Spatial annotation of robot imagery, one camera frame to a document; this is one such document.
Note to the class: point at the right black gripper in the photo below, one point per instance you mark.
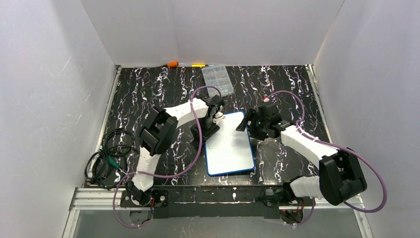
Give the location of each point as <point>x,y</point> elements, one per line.
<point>250,121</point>

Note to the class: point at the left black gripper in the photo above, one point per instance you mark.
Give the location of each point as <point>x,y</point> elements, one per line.
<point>206,131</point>

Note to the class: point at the blue framed whiteboard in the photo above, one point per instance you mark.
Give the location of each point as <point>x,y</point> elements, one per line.
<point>229,151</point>

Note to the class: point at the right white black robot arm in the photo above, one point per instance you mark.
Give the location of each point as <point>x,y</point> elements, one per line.
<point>340,176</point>

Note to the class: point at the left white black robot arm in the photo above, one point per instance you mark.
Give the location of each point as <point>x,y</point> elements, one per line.
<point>159,128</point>

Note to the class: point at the clear plastic screw box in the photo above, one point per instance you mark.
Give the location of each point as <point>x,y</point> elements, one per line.
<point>217,76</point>

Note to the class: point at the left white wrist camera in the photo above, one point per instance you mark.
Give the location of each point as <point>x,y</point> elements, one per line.
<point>218,117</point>

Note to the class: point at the orange handled tool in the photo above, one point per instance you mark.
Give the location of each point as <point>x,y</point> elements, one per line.
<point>173,64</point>

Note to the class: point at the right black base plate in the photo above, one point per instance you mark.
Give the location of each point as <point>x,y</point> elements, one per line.
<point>273,197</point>

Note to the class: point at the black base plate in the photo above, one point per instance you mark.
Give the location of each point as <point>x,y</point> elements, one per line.
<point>273,197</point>
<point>144,198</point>

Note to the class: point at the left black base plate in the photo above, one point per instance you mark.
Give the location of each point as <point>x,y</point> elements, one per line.
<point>144,198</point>

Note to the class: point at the aluminium rail frame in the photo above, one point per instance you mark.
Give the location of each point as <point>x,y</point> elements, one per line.
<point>207,212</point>

